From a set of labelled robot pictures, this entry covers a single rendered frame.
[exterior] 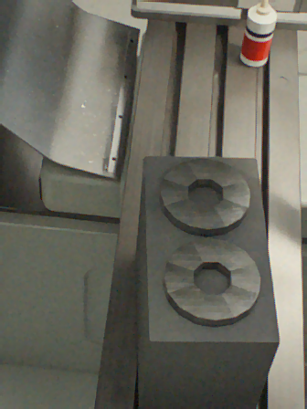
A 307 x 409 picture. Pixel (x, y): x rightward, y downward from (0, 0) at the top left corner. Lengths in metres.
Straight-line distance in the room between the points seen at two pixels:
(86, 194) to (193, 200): 0.43
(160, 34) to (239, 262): 0.58
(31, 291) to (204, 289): 0.74
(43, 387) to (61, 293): 0.30
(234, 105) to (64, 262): 0.40
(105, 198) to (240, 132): 0.23
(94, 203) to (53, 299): 0.29
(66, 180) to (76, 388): 0.59
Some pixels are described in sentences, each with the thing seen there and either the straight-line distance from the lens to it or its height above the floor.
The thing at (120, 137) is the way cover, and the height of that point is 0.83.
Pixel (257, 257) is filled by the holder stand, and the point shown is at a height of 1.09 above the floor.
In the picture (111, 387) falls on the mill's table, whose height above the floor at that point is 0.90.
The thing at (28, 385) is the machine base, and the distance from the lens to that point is 1.75.
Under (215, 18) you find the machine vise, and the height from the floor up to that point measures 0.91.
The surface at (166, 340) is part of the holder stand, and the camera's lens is 0.78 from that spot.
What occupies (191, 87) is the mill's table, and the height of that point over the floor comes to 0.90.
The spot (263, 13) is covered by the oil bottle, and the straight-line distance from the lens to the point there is 1.24.
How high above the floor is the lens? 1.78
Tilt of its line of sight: 52 degrees down
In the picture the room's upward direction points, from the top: 6 degrees clockwise
